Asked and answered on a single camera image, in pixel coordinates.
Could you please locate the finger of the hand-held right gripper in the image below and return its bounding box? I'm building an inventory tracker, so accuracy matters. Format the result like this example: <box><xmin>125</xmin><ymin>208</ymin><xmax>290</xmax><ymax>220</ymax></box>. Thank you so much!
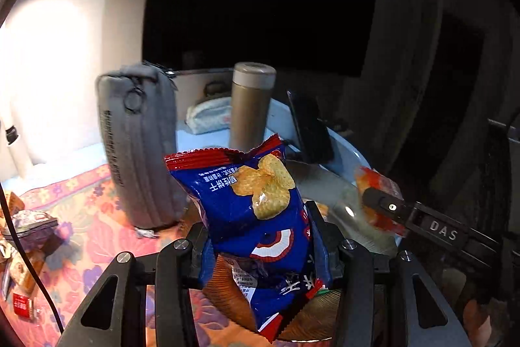
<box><xmin>361</xmin><ymin>186</ymin><xmax>415</xmax><ymax>228</ymax></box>

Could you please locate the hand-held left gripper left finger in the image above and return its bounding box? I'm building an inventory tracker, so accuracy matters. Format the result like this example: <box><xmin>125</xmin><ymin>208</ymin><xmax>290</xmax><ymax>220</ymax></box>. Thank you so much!
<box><xmin>55</xmin><ymin>223</ymin><xmax>212</xmax><ymax>347</ymax></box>

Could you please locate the grey pencil case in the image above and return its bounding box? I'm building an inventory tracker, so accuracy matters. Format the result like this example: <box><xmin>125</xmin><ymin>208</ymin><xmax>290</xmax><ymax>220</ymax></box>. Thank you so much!
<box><xmin>96</xmin><ymin>61</ymin><xmax>188</xmax><ymax>232</ymax></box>

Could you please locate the floral woven cloth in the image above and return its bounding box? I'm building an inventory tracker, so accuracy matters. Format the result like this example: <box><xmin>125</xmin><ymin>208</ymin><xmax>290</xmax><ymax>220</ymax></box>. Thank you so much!
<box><xmin>0</xmin><ymin>164</ymin><xmax>261</xmax><ymax>347</ymax></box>

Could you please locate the beige biscuit packet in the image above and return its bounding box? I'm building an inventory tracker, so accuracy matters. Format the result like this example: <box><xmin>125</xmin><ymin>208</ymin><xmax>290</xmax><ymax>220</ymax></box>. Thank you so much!
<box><xmin>8</xmin><ymin>249</ymin><xmax>45</xmax><ymax>293</ymax></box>

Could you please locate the white desk lamp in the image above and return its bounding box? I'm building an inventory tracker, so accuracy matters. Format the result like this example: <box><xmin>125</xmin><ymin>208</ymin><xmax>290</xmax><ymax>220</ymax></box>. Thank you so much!
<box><xmin>0</xmin><ymin>119</ymin><xmax>35</xmax><ymax>181</ymax></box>

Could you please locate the black phone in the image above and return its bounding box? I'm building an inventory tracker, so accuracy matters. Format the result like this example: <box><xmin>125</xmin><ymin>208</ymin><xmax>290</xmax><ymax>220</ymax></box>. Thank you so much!
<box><xmin>286</xmin><ymin>89</ymin><xmax>336</xmax><ymax>165</ymax></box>

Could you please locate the white pouch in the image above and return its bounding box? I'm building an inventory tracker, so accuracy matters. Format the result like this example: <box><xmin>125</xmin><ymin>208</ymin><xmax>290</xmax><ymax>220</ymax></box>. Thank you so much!
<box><xmin>187</xmin><ymin>95</ymin><xmax>233</xmax><ymax>134</ymax></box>

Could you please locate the orange red small packet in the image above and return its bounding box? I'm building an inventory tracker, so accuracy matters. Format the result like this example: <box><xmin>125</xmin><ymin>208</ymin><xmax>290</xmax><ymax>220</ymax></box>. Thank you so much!
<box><xmin>355</xmin><ymin>166</ymin><xmax>407</xmax><ymax>237</ymax></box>

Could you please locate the blue snack bag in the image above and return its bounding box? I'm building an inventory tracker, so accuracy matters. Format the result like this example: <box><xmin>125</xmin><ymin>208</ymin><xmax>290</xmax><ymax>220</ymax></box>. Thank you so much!
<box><xmin>163</xmin><ymin>133</ymin><xmax>346</xmax><ymax>344</ymax></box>

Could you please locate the black cable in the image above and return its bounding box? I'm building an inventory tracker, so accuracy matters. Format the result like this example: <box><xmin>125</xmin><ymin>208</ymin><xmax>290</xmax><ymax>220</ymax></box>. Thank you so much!
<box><xmin>0</xmin><ymin>182</ymin><xmax>66</xmax><ymax>333</ymax></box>

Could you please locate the purple snack bag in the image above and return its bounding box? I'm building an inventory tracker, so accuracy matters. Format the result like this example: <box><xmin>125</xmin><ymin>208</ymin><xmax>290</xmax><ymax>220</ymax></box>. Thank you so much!
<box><xmin>12</xmin><ymin>209</ymin><xmax>59</xmax><ymax>250</ymax></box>

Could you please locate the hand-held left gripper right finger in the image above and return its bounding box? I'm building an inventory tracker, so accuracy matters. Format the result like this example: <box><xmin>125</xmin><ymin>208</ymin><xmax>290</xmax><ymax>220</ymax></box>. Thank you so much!
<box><xmin>305</xmin><ymin>201</ymin><xmax>466</xmax><ymax>347</ymax></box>

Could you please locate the brown thermos bottle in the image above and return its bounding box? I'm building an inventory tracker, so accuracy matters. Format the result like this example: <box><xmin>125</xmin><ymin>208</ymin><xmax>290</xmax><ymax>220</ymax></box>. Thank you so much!
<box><xmin>229</xmin><ymin>61</ymin><xmax>277</xmax><ymax>150</ymax></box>

